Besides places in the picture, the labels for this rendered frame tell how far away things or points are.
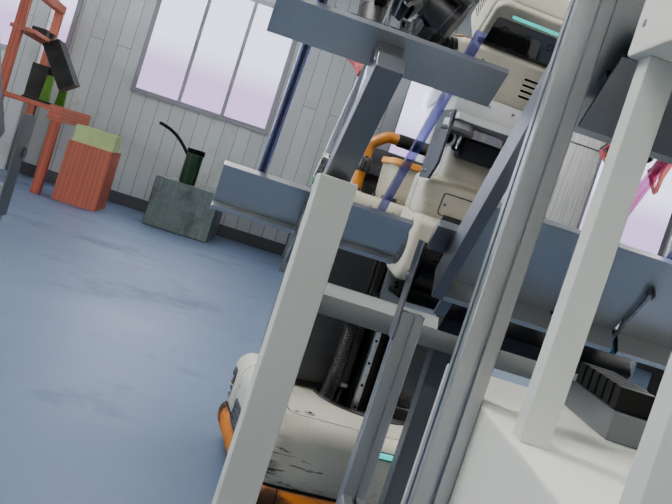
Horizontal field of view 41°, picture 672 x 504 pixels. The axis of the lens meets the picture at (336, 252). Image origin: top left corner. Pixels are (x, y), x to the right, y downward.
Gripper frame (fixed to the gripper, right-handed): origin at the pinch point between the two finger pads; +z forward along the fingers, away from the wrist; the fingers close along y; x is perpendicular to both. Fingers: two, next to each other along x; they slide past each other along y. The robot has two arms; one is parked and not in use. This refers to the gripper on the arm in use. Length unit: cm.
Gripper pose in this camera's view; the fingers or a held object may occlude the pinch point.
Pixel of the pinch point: (364, 72)
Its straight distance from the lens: 148.7
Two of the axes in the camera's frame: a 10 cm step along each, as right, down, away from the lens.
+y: 9.5, 2.8, 1.6
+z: -1.3, 7.9, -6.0
